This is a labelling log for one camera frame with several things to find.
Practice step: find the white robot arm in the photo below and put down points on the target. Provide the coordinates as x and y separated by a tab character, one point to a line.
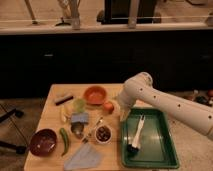
140	87

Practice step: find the green lime toy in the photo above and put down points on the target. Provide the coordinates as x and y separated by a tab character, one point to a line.
79	105

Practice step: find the yellow banana toy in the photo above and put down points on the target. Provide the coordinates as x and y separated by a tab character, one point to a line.
63	114

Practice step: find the metal fork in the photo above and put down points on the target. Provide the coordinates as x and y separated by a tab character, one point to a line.
89	134

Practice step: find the orange bowl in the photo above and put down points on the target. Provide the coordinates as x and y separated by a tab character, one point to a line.
95	95

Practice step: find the purple bowl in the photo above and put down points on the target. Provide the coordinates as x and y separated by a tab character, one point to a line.
43	143

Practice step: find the green chili pepper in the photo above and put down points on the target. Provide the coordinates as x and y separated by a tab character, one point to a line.
65	138

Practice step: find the white dish brush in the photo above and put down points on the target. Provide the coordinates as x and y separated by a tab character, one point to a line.
133	147

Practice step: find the black chair base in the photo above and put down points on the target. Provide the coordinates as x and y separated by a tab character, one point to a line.
15	139

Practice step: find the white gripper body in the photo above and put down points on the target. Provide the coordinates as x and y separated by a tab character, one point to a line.
124	112

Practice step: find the dark cabinet front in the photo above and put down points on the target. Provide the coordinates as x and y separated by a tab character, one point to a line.
176	60

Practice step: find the light blue cloth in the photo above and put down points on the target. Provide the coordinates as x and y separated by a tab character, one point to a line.
85	157

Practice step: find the green plastic tray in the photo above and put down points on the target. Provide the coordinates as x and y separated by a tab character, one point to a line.
156	149

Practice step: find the red apple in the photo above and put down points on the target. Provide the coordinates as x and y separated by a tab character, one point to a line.
108	107

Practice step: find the small white bowl of food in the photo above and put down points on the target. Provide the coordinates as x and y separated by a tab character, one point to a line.
103	134

